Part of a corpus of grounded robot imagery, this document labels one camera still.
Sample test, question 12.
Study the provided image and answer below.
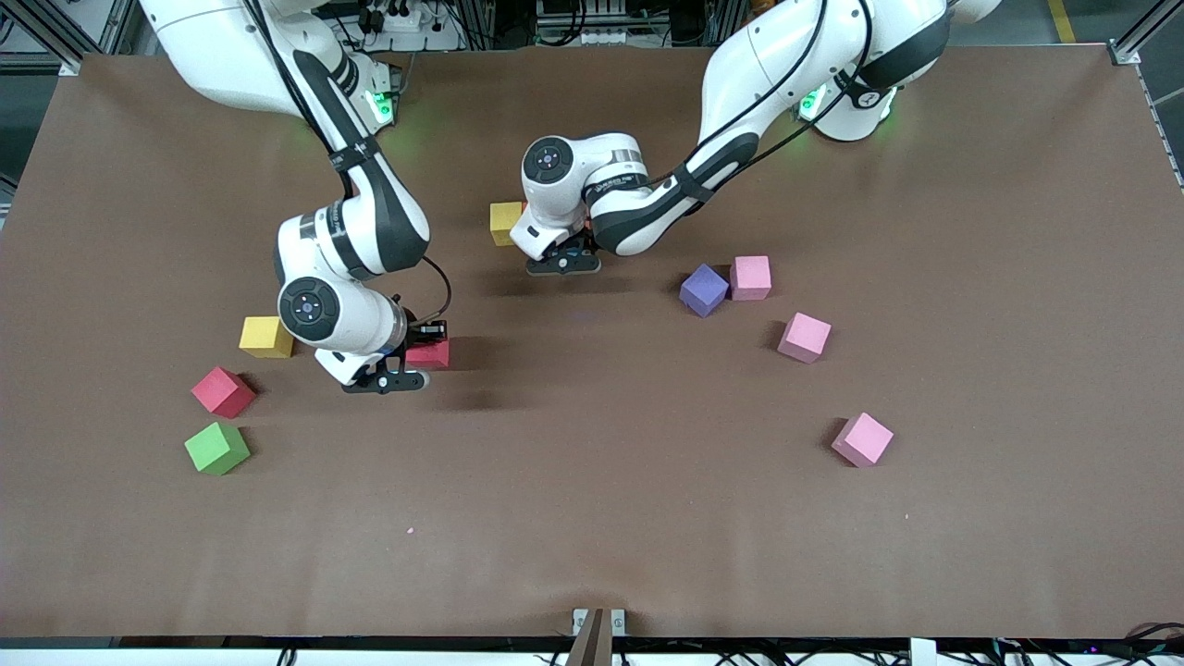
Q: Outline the yellow foam cube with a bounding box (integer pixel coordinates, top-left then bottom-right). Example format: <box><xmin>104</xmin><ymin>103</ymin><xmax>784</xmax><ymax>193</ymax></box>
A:
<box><xmin>239</xmin><ymin>315</ymin><xmax>295</xmax><ymax>360</ymax></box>
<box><xmin>489</xmin><ymin>202</ymin><xmax>526</xmax><ymax>248</ymax></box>

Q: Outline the purple foam cube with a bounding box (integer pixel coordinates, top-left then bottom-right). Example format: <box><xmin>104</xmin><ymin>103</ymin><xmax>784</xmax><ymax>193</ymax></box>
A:
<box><xmin>679</xmin><ymin>263</ymin><xmax>731</xmax><ymax>319</ymax></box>

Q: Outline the pink foam cube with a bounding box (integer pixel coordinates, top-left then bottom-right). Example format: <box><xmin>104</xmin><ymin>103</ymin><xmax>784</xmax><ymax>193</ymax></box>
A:
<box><xmin>776</xmin><ymin>312</ymin><xmax>833</xmax><ymax>364</ymax></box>
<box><xmin>831</xmin><ymin>412</ymin><xmax>895</xmax><ymax>469</ymax></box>
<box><xmin>729</xmin><ymin>255</ymin><xmax>773</xmax><ymax>302</ymax></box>

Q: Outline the green foam cube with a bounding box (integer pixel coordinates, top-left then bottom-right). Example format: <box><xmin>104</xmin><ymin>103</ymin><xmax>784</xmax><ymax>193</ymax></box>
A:
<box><xmin>183</xmin><ymin>421</ymin><xmax>252</xmax><ymax>477</ymax></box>

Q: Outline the white power strip with plugs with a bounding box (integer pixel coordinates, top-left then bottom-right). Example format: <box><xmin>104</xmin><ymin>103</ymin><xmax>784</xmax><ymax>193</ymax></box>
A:
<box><xmin>364</xmin><ymin>5</ymin><xmax>424</xmax><ymax>34</ymax></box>

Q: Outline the metal table edge bracket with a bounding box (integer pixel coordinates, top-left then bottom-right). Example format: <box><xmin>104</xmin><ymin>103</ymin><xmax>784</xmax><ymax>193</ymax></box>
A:
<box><xmin>572</xmin><ymin>608</ymin><xmax>627</xmax><ymax>639</ymax></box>

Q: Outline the brown tapered post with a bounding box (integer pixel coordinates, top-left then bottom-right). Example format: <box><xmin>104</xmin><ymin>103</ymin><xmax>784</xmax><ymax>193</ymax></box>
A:
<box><xmin>564</xmin><ymin>608</ymin><xmax>607</xmax><ymax>666</ymax></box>

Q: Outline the aluminium frame rail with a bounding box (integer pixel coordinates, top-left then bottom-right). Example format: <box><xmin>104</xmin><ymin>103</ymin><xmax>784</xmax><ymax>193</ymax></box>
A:
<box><xmin>1105</xmin><ymin>0</ymin><xmax>1184</xmax><ymax>191</ymax></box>
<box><xmin>37</xmin><ymin>0</ymin><xmax>140</xmax><ymax>75</ymax></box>

